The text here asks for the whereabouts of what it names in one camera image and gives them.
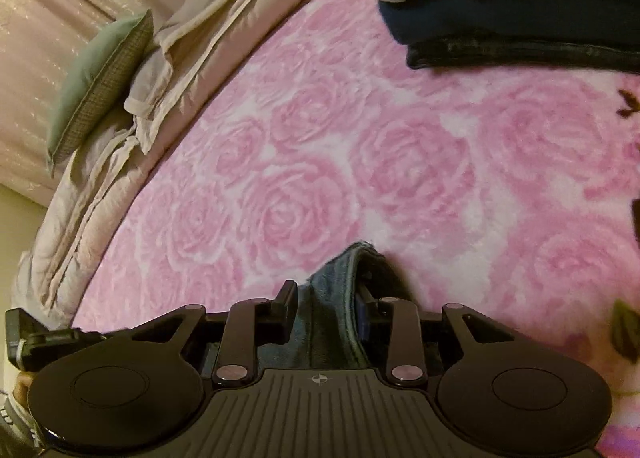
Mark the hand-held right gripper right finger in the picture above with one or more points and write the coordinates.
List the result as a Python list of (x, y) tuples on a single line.
[(362, 319)]

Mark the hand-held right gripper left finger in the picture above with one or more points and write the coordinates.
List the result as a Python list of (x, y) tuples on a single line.
[(285, 309)]

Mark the grey-blue fleece garment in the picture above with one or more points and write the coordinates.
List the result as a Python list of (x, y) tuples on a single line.
[(327, 318)]

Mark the person's left forearm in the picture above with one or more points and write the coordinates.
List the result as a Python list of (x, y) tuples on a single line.
[(20, 403)]

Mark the pink rose print blanket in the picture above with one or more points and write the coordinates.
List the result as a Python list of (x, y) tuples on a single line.
[(325, 113)]

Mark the green pillow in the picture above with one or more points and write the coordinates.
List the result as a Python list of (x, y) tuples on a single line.
[(95, 83)]

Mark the black folded garment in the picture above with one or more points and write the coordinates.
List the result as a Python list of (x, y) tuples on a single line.
[(500, 53)]

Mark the beige quilt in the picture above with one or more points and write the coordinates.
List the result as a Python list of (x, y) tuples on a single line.
[(210, 3)]

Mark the navy folded garment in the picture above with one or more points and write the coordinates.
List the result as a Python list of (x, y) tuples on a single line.
[(500, 13)]

